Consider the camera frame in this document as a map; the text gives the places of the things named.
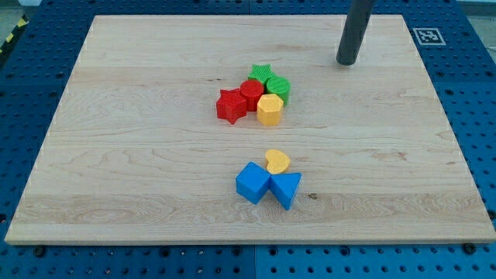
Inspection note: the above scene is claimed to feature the yellow heart block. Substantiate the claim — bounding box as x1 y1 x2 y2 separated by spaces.
265 149 291 174

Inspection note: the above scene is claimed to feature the white fiducial marker tag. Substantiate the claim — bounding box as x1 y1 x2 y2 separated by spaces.
412 27 446 46

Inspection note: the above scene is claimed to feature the yellow black hazard tape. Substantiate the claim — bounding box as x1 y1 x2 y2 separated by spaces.
1 14 29 56

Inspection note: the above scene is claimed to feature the blue cube block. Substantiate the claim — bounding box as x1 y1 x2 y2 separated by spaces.
236 161 270 205

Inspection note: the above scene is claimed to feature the light wooden board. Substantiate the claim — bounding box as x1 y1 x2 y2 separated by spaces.
5 15 495 246

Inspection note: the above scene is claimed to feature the red cylinder block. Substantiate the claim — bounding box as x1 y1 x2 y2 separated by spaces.
240 80 264 112

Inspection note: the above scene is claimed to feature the green cylinder block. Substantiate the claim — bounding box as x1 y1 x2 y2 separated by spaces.
265 76 291 106

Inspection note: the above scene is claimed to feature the red star block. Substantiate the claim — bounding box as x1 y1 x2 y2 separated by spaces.
215 88 247 125

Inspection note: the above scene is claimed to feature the yellow hexagon block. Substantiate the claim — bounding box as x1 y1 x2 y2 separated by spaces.
257 94 284 126

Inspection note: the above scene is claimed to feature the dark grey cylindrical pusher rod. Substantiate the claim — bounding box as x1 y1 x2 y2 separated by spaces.
336 0 376 66

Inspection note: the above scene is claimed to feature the green star block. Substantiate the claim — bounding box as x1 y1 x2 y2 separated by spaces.
247 64 276 85

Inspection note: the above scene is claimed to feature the blue triangle block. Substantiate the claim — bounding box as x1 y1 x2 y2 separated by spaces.
270 173 301 211

